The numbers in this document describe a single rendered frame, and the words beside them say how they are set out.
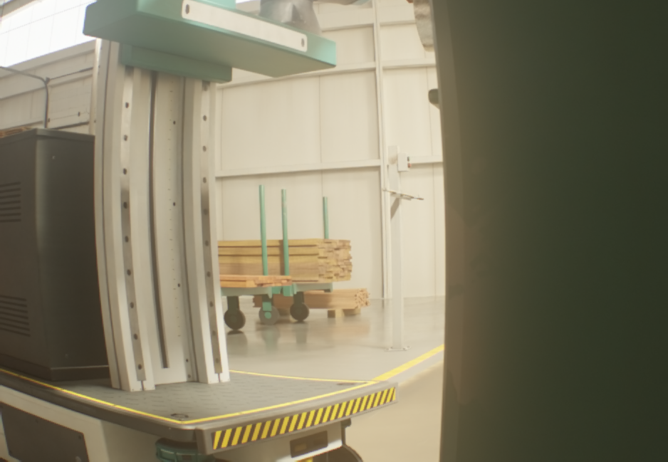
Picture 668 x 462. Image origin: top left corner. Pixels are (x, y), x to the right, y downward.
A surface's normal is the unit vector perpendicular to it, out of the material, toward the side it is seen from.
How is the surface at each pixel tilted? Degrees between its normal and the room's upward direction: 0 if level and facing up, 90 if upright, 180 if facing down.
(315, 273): 90
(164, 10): 90
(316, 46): 90
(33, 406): 90
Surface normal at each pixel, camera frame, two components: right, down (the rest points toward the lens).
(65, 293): 0.87, -0.07
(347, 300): -0.31, -0.07
